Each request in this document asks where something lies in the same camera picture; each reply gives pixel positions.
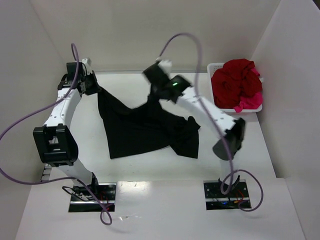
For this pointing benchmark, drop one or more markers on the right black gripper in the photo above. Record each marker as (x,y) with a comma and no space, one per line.
(154,90)

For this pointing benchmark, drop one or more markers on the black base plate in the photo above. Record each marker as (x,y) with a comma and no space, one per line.
(81,201)
(215,200)

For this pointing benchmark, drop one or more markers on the pink t shirt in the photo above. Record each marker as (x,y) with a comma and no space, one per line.
(251,96)

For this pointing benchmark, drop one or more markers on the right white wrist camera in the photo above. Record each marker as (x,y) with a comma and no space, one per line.
(165,65)

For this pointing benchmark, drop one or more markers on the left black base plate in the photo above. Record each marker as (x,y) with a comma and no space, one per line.
(81,201)

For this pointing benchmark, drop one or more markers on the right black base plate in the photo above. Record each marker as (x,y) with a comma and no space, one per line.
(215,200)

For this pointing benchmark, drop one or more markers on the dark red t shirt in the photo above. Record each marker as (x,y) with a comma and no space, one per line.
(237,82)

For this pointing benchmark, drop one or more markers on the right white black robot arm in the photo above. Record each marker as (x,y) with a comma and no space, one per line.
(229,130)

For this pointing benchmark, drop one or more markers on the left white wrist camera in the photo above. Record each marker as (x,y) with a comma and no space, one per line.
(87,65)

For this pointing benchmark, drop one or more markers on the black t shirt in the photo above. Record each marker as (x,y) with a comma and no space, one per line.
(146,128)

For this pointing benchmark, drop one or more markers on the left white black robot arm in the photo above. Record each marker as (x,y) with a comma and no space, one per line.
(54,141)

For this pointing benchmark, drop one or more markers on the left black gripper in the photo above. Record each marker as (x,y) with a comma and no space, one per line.
(92,85)

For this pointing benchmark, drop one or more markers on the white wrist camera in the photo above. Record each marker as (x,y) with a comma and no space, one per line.
(87,65)
(165,65)

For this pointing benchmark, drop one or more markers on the white plastic basket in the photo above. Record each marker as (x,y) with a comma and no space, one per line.
(217,87)

